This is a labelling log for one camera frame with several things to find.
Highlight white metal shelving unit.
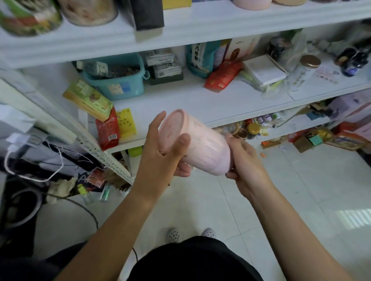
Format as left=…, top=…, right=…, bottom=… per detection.
left=0, top=0, right=371, bottom=186

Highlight white ring light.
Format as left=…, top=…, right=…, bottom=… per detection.
left=6, top=186, right=44, bottom=228

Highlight clear green label nut jar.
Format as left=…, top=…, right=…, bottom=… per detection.
left=0, top=0, right=63, bottom=37

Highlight dark jar with lid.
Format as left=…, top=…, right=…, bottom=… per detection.
left=268, top=36, right=292, bottom=61

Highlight green snack packet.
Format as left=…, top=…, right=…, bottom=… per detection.
left=63, top=79, right=114, bottom=122

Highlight beige canister orange lid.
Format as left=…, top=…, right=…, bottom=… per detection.
left=56, top=0, right=118, bottom=27

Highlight white flat box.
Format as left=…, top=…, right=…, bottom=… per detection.
left=242, top=54, right=288, bottom=89

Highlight pink cylinder canister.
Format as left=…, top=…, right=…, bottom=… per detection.
left=233, top=0, right=273, bottom=11

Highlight brown carton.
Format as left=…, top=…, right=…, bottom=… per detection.
left=293, top=129, right=331, bottom=154

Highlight yellow box white label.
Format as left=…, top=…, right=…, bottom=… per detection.
left=162, top=0, right=192, bottom=10

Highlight person's left forearm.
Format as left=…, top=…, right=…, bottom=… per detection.
left=55, top=185, right=163, bottom=281

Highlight person's black clothing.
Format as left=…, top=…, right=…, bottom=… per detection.
left=128, top=236, right=264, bottom=281

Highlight beige cylinder canister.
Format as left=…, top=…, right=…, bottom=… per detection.
left=272, top=0, right=308, bottom=7

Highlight white power adapter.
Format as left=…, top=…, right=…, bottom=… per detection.
left=0, top=104, right=36, bottom=135

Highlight person's right hand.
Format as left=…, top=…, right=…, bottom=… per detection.
left=225, top=138, right=272, bottom=200

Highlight white power strip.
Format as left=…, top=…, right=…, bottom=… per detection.
left=0, top=78, right=77, bottom=144

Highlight person's left hand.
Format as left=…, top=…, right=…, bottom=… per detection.
left=134, top=111, right=192, bottom=200

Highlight person's right forearm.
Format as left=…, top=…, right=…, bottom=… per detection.
left=246, top=179, right=354, bottom=281

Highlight tall black and yellow box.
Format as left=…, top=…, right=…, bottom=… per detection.
left=122, top=0, right=165, bottom=31

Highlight small black grey boxes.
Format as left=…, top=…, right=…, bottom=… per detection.
left=142, top=49, right=184, bottom=86

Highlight white box brown print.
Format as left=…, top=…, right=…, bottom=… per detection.
left=225, top=35, right=262, bottom=63

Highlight teal pouch bag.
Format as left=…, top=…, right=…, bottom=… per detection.
left=185, top=41, right=230, bottom=79

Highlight red pouch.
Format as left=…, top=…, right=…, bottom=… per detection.
left=204, top=59, right=244, bottom=93

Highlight red snack packet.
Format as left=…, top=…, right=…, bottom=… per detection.
left=95, top=107, right=121, bottom=151

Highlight small pink canister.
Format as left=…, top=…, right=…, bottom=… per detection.
left=158, top=109, right=233, bottom=176

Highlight yellow tag packet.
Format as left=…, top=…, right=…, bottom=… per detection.
left=117, top=108, right=137, bottom=140

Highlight teal plastic basket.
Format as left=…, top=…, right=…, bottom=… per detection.
left=81, top=53, right=150, bottom=101

